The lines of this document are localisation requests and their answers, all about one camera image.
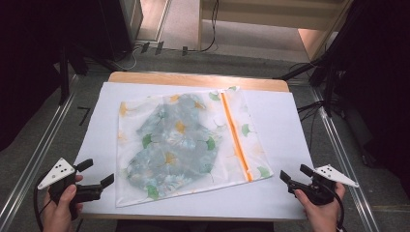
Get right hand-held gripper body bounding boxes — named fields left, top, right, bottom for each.
left=287, top=163, right=360, bottom=207

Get black curtain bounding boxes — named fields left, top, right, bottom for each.
left=0, top=0, right=130, bottom=153
left=322, top=0, right=410, bottom=188

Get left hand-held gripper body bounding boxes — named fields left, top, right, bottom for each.
left=37, top=158, right=104, bottom=207

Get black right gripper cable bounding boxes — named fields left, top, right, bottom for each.
left=320, top=182, right=348, bottom=232

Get person's right hand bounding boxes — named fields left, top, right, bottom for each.
left=293, top=182, right=347, bottom=232

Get black floor cables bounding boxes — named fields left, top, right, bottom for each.
left=288, top=62, right=326, bottom=153

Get blue floral garment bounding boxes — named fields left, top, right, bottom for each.
left=124, top=93, right=224, bottom=195

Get black metal stand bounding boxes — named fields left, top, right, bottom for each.
left=57, top=44, right=90, bottom=106
left=274, top=57, right=337, bottom=118

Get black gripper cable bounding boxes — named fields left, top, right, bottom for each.
left=32, top=172, right=52, bottom=232
left=320, top=182, right=348, bottom=232

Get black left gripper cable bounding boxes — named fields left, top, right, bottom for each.
left=32, top=172, right=52, bottom=232

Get light wooden shelf unit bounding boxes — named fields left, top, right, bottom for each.
left=197, top=0, right=354, bottom=62

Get leaf-print mesh laundry bag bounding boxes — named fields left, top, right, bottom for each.
left=115, top=85, right=275, bottom=208

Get aluminium floor rail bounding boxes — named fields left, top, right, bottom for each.
left=308, top=86, right=381, bottom=232
left=0, top=74, right=80, bottom=231

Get black hanging cable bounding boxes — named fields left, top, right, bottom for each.
left=188, top=0, right=220, bottom=54

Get white floor cable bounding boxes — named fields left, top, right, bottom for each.
left=110, top=43, right=144, bottom=73

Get wooden table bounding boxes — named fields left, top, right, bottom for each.
left=79, top=71, right=291, bottom=223

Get person's dark lap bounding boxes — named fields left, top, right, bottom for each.
left=115, top=219, right=276, bottom=232

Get person's left hand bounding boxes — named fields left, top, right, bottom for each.
left=42, top=174, right=85, bottom=232

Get white table sheet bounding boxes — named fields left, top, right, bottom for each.
left=74, top=81, right=314, bottom=221

